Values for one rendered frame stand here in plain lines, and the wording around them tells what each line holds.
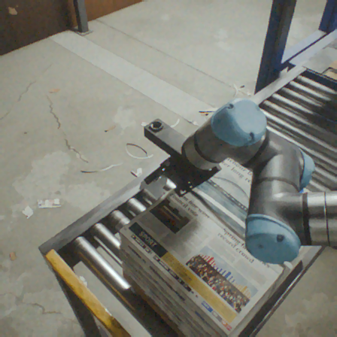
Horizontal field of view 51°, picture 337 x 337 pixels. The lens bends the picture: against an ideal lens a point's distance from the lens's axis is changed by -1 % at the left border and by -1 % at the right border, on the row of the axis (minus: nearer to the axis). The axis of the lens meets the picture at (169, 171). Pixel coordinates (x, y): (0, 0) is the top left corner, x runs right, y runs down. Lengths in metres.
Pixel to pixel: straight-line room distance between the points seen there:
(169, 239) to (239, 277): 0.15
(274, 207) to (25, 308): 1.54
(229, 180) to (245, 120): 0.29
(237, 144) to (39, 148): 2.10
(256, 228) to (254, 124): 0.16
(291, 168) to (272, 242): 0.14
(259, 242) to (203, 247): 0.23
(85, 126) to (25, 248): 1.01
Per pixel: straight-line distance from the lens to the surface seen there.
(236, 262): 0.71
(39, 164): 2.44
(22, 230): 2.13
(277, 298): 0.96
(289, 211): 0.51
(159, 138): 0.71
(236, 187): 0.81
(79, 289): 0.93
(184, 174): 0.71
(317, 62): 1.84
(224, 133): 0.55
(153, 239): 0.71
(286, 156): 0.59
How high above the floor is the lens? 1.64
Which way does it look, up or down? 47 degrees down
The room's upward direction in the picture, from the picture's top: straight up
